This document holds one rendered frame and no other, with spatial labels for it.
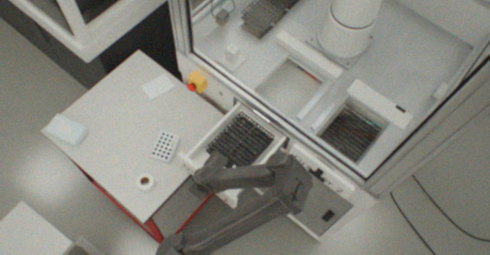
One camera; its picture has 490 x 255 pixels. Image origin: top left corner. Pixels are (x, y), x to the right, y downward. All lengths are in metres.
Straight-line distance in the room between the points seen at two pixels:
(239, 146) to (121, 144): 0.52
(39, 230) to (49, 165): 1.01
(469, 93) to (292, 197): 0.44
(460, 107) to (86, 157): 1.39
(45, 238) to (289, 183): 1.10
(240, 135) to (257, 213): 0.71
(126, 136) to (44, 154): 1.05
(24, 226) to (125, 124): 0.56
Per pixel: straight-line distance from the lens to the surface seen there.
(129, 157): 1.75
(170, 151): 1.69
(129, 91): 1.90
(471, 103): 1.00
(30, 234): 1.77
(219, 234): 0.99
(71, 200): 2.59
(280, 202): 0.90
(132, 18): 2.02
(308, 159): 1.58
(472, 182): 2.95
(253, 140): 1.59
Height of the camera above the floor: 2.33
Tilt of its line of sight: 65 degrees down
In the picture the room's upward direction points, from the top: 8 degrees clockwise
